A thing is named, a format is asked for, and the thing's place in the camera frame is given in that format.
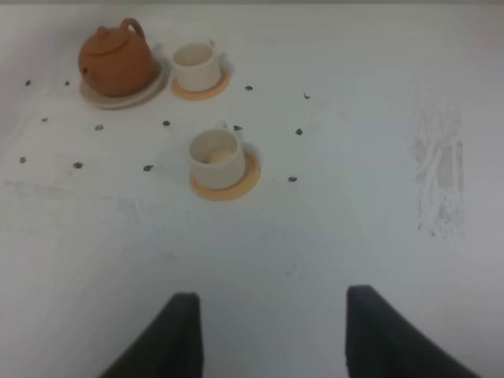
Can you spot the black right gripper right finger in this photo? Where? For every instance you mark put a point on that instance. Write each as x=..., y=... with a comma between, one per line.
x=380, y=342

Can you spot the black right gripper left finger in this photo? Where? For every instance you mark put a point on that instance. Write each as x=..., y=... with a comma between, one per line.
x=171, y=346

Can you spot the brown clay teapot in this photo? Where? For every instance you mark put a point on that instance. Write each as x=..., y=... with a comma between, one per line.
x=117, y=61

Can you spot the beige teapot saucer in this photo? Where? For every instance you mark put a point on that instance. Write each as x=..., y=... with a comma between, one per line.
x=153, y=88

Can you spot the orange coaster near teapot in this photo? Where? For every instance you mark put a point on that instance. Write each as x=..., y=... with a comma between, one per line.
x=202, y=95

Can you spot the white teacup near teapot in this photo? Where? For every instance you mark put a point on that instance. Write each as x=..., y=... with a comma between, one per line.
x=196, y=67

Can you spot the orange coaster front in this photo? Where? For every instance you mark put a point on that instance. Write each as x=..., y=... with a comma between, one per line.
x=246, y=183

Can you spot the white teacup front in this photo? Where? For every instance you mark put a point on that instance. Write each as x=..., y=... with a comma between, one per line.
x=217, y=158

